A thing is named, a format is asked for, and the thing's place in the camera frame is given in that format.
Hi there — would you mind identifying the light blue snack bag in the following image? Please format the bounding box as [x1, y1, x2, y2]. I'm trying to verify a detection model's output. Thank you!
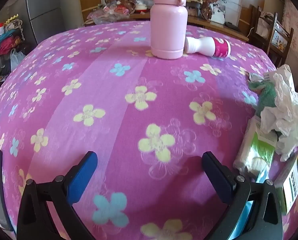
[229, 168, 269, 240]

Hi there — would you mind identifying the rainbow logo medicine box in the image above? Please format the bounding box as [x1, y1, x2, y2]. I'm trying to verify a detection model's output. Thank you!
[274, 152, 298, 216]

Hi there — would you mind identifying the white tissue paper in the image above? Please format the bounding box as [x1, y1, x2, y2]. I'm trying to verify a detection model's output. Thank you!
[260, 64, 298, 162]

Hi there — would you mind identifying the green fluffy cloth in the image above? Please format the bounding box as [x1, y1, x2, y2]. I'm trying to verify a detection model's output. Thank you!
[248, 81, 276, 118]

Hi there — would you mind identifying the pink floral tablecloth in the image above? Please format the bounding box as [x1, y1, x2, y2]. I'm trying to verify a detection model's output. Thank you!
[0, 20, 298, 240]

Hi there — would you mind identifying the white pink yogurt bottle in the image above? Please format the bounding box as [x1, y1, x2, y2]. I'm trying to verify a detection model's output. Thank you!
[184, 37, 231, 58]

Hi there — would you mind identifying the wooden chair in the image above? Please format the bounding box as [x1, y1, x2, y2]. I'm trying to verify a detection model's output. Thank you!
[248, 7, 294, 67]

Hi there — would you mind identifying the wooden sideboard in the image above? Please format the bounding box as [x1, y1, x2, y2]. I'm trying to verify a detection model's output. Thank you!
[83, 11, 250, 43]

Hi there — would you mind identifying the grey refrigerator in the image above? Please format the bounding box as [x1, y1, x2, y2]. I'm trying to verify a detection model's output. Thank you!
[0, 0, 83, 48]

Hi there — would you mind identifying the pink water bottle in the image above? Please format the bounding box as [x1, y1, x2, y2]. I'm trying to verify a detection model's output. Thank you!
[150, 0, 188, 60]

